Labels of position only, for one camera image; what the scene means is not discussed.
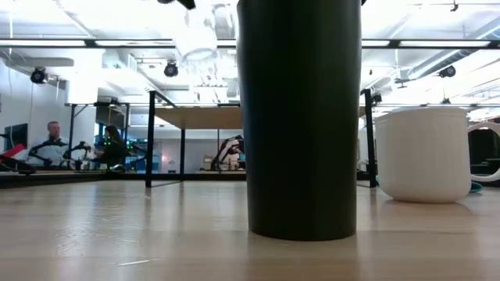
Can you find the tall black cup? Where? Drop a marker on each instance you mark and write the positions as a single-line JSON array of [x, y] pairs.
[[301, 117]]

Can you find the white ribbed mug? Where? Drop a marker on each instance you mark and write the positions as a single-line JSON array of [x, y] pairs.
[[423, 156]]

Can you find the background black robot arm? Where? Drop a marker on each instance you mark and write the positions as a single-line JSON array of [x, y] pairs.
[[43, 147], [78, 149], [228, 150]]

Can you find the wooden shelf with black legs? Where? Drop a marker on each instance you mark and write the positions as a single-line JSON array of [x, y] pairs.
[[199, 117]]

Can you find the clear plastic cup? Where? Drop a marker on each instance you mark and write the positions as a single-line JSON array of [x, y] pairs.
[[196, 48]]

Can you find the person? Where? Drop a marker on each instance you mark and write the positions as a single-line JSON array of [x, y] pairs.
[[51, 150], [112, 150]]

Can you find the dark monitor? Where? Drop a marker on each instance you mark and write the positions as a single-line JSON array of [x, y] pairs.
[[15, 136]]

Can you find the red object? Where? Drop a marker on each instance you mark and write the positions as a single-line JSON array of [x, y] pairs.
[[13, 150]]

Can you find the teal cloth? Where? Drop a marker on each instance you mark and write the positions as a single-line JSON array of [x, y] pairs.
[[476, 187]]

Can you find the black ceiling camera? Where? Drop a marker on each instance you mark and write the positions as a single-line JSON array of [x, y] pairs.
[[38, 75], [447, 71], [170, 69]]

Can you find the black overhead frame bar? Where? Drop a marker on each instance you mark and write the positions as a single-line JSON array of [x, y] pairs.
[[90, 43]]

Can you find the background black frame table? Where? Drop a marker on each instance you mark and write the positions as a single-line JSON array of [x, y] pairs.
[[127, 117]]

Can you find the black table frame rail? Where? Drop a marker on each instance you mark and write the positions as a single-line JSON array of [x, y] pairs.
[[51, 178]]

